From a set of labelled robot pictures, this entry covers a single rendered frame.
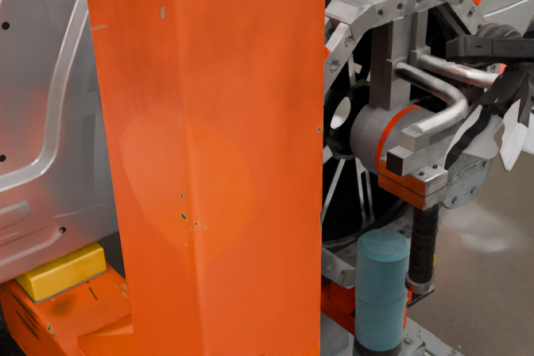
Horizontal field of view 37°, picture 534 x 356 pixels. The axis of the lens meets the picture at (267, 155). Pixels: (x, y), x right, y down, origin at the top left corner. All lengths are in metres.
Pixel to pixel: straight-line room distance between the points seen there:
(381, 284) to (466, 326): 1.00
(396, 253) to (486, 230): 1.41
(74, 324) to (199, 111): 0.71
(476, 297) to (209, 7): 1.89
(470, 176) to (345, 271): 0.29
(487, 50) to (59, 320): 0.77
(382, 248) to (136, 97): 0.69
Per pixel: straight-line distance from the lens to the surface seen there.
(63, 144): 1.26
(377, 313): 1.39
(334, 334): 1.83
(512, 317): 2.40
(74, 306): 1.36
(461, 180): 1.34
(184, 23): 0.64
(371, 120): 1.38
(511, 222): 2.78
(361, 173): 1.57
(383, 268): 1.34
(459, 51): 0.99
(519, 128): 0.95
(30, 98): 1.23
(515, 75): 1.02
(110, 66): 0.77
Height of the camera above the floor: 1.53
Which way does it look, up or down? 30 degrees down
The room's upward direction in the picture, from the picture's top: 1 degrees counter-clockwise
